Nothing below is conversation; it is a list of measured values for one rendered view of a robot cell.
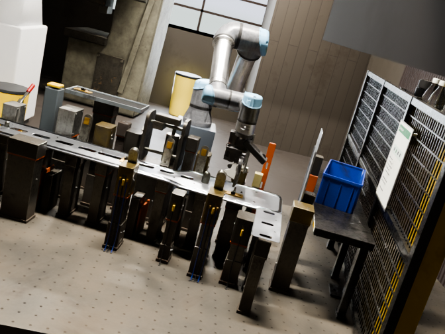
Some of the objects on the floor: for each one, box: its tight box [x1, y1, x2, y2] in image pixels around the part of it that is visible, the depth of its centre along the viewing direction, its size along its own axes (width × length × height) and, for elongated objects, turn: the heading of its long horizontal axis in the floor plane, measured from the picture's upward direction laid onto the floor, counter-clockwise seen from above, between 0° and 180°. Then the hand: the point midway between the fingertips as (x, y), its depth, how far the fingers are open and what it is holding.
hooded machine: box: [0, 0, 47, 124], centre depth 540 cm, size 75×67×153 cm
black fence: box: [328, 70, 445, 334], centre depth 251 cm, size 14×197×155 cm, turn 133°
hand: (236, 181), depth 214 cm, fingers open, 9 cm apart
